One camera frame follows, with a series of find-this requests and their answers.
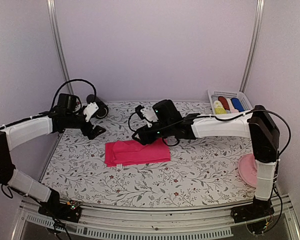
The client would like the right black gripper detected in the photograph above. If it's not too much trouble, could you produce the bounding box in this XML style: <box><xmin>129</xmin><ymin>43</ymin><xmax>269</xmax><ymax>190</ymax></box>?
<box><xmin>133</xmin><ymin>121</ymin><xmax>174</xmax><ymax>145</ymax></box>

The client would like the green yellow patterned towel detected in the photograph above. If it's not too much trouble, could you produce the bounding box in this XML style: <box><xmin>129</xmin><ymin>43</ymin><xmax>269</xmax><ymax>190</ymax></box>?
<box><xmin>213</xmin><ymin>100</ymin><xmax>227</xmax><ymax>115</ymax></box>

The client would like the pink towel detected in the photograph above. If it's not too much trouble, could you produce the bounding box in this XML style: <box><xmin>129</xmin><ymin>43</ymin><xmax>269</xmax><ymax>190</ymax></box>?
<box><xmin>104</xmin><ymin>139</ymin><xmax>171</xmax><ymax>167</ymax></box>

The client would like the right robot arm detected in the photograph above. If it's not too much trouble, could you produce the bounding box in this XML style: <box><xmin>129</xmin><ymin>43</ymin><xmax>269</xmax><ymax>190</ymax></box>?
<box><xmin>132</xmin><ymin>99</ymin><xmax>282</xmax><ymax>218</ymax></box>

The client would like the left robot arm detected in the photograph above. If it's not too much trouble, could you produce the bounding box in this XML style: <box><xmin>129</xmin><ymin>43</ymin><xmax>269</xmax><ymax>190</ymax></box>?
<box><xmin>0</xmin><ymin>79</ymin><xmax>109</xmax><ymax>217</ymax></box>

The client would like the black cylindrical bottle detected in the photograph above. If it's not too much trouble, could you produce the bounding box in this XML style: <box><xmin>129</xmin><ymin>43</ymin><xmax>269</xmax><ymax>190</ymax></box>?
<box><xmin>86</xmin><ymin>94</ymin><xmax>109</xmax><ymax>120</ymax></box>

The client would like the red item in basket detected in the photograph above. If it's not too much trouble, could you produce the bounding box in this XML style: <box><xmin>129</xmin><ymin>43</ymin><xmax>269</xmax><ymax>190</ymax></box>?
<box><xmin>218</xmin><ymin>96</ymin><xmax>230</xmax><ymax>111</ymax></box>

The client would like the white item in basket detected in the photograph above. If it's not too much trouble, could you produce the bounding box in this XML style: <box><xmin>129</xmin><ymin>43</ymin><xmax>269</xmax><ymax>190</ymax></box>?
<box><xmin>226</xmin><ymin>98</ymin><xmax>235</xmax><ymax>109</ymax></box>

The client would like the pink item in basket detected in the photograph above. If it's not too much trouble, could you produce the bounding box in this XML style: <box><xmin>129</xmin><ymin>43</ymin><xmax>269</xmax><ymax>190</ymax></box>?
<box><xmin>230</xmin><ymin>108</ymin><xmax>239</xmax><ymax>114</ymax></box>

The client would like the white plastic basket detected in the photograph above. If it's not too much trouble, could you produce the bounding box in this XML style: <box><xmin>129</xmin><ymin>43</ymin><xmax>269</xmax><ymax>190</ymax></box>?
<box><xmin>207</xmin><ymin>89</ymin><xmax>254</xmax><ymax>115</ymax></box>

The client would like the blue item in basket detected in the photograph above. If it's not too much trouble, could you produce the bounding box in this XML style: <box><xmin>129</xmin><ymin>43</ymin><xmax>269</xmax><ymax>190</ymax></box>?
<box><xmin>231</xmin><ymin>97</ymin><xmax>245</xmax><ymax>112</ymax></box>

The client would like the pink plate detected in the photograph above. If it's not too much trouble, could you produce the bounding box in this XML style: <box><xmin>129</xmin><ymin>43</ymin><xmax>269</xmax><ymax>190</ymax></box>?
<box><xmin>238</xmin><ymin>153</ymin><xmax>257</xmax><ymax>188</ymax></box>

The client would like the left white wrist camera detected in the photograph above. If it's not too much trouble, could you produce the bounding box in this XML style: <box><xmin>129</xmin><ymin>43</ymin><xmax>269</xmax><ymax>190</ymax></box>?
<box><xmin>82</xmin><ymin>102</ymin><xmax>99</xmax><ymax>122</ymax></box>

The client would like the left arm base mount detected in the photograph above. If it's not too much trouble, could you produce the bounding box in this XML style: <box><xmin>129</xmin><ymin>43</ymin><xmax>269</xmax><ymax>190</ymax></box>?
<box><xmin>38</xmin><ymin>202</ymin><xmax>82</xmax><ymax>223</ymax></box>

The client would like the front aluminium rail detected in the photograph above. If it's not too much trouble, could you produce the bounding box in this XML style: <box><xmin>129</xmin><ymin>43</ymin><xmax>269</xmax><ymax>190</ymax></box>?
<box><xmin>11</xmin><ymin>195</ymin><xmax>300</xmax><ymax>240</ymax></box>

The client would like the left aluminium frame post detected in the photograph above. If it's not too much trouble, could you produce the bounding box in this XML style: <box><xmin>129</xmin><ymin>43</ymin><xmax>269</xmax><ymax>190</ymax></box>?
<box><xmin>46</xmin><ymin>0</ymin><xmax>70</xmax><ymax>82</ymax></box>

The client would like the aluminium frame post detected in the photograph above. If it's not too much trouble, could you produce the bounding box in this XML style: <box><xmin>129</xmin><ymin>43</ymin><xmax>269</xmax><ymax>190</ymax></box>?
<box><xmin>46</xmin><ymin>0</ymin><xmax>70</xmax><ymax>82</ymax></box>
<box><xmin>239</xmin><ymin>0</ymin><xmax>265</xmax><ymax>93</ymax></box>

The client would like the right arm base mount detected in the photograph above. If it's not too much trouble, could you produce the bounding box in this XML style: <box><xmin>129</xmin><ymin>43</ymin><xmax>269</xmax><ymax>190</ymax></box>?
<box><xmin>230</xmin><ymin>201</ymin><xmax>275</xmax><ymax>223</ymax></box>

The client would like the right aluminium frame post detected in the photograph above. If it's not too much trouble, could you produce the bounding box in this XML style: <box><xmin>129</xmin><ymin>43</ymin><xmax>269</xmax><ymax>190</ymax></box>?
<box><xmin>239</xmin><ymin>0</ymin><xmax>265</xmax><ymax>93</ymax></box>

